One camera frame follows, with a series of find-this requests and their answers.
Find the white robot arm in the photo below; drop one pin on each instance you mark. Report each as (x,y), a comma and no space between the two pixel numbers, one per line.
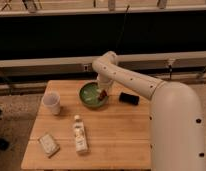
(176,119)

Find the green ceramic bowl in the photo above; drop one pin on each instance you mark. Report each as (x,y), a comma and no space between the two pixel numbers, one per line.
(89,96)

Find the black rectangular block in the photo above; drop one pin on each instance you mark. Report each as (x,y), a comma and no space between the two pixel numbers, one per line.
(128,98)

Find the translucent plastic cup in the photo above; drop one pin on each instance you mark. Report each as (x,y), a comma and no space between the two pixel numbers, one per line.
(51,101)

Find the small white bottle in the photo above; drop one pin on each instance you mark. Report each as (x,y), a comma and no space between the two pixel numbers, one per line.
(80,135)

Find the white wrapped packet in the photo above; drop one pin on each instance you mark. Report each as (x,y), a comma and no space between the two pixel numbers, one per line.
(49,145)

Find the dark object at left floor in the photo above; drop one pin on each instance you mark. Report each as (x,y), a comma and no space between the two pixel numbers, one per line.
(4,144)

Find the white wall outlet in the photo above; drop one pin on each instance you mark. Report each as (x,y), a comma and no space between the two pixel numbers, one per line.
(86,68)

